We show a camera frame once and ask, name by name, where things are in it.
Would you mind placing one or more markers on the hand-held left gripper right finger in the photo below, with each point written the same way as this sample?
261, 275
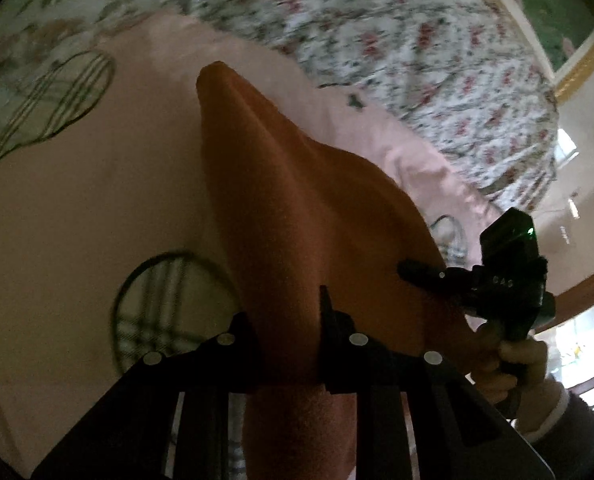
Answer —
333, 345

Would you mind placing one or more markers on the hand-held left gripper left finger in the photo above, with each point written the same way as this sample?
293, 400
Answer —
241, 347

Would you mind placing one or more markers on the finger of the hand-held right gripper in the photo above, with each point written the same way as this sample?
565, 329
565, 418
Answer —
427, 274

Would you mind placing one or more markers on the orange knit sweater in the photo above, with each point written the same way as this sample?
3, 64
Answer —
302, 210

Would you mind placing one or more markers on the person's right forearm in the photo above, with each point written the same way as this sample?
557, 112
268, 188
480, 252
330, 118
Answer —
579, 425

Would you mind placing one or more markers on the person's right hand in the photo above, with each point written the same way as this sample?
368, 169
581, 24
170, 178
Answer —
527, 362

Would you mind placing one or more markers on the pink bed sheet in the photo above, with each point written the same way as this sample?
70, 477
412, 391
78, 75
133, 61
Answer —
102, 210

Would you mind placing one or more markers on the small-flower print quilt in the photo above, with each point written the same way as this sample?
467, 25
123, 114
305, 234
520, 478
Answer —
402, 35

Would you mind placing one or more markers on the gold framed painting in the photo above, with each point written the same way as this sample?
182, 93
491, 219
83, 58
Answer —
552, 25

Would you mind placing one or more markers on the white floral pillow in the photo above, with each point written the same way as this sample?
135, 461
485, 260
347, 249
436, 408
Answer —
52, 10

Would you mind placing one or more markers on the wooden bed frame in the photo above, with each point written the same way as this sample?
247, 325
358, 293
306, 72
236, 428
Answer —
588, 296

